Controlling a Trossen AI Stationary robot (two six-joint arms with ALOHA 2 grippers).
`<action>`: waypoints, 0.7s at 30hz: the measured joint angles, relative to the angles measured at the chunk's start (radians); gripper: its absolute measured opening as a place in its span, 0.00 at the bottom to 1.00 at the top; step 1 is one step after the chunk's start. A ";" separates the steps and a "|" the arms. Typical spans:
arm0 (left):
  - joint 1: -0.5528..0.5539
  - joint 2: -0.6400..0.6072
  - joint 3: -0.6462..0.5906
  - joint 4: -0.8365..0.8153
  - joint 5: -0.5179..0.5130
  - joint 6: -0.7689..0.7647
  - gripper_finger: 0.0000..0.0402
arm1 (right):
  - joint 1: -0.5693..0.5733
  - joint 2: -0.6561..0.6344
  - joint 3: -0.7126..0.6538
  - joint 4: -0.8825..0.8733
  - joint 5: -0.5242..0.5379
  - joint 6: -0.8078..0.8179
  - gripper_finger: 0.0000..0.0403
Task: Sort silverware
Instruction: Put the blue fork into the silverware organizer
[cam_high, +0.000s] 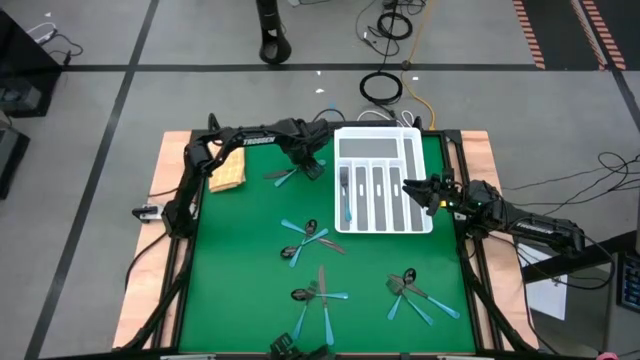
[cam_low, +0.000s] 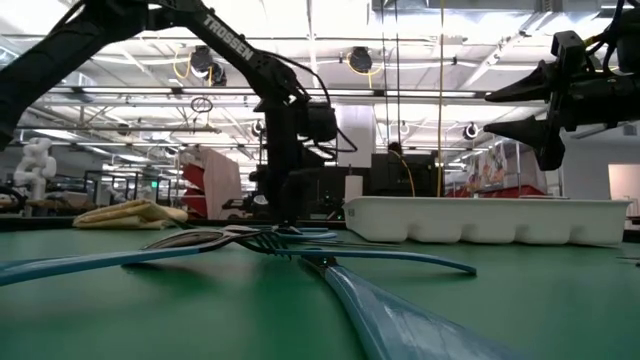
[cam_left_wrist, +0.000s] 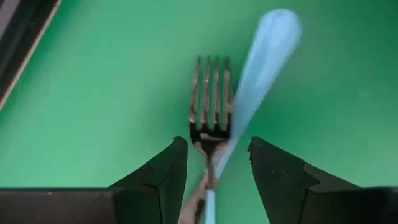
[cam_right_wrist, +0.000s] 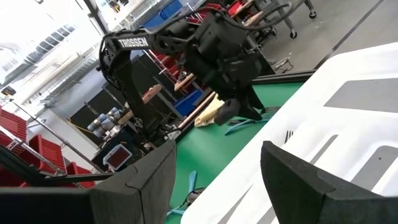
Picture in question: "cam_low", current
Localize white paper roll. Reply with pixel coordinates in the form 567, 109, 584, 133
343, 174, 364, 204

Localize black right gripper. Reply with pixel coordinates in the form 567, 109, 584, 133
483, 61, 640, 173

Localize yellow folded cloth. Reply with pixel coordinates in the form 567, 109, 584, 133
72, 199, 190, 231

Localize black table frame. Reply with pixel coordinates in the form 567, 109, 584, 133
0, 215, 346, 233

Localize blue-handled spoon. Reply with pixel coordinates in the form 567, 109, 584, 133
289, 230, 339, 243
143, 227, 478, 277
269, 224, 305, 237

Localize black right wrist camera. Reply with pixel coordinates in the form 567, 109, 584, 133
549, 30, 587, 69

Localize red storage bin rack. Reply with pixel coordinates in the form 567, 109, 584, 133
180, 162, 207, 217

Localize pale pink board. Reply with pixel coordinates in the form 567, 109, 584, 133
202, 147, 243, 220

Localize blue-handled knife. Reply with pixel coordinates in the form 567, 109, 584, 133
302, 254, 511, 360
299, 239, 402, 248

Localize black monitor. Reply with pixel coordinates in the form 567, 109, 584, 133
369, 153, 437, 199

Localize silver ventilation duct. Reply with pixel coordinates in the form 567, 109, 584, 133
564, 99, 640, 147

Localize white cutlery tray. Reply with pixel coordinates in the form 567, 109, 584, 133
342, 195, 632, 247

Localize black desk device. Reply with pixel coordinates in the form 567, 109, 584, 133
222, 193, 266, 220

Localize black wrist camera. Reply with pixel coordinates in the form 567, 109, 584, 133
299, 102, 340, 145
549, 30, 587, 69

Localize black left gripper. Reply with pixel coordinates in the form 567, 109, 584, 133
259, 93, 314, 232

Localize clear plastic bags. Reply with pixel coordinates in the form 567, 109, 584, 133
464, 144, 509, 194

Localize long red bin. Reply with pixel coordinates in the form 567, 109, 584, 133
447, 183, 546, 199

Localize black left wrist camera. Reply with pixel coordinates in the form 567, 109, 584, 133
299, 102, 340, 145

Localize thin black cable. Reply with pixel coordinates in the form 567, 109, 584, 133
380, 0, 390, 146
393, 0, 402, 146

